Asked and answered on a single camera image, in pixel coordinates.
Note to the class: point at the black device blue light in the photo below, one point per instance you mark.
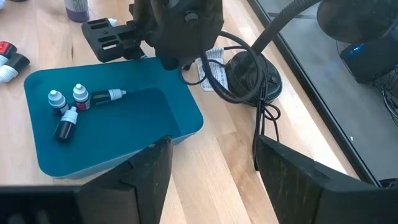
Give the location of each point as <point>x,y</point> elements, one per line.
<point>370,59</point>

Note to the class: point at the black aluminium table frame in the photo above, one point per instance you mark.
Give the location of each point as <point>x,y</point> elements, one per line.
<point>335,124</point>

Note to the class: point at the small black food coloring bottle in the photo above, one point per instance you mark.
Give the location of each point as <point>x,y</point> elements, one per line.
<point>17,62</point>

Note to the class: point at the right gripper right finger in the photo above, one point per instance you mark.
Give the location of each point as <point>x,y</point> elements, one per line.
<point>295,193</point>

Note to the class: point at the large purple food coloring bottle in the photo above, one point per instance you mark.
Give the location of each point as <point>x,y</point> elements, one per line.
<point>77,11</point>

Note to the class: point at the teal plastic bin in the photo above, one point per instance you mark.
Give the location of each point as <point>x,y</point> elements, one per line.
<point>124,124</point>

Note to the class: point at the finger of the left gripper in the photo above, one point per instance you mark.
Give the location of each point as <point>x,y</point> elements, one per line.
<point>132,39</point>

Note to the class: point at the small red food coloring bottle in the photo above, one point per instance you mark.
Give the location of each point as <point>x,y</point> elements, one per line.
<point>81,101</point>
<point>7,49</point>

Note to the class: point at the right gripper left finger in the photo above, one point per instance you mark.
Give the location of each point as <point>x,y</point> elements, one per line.
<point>149,186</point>

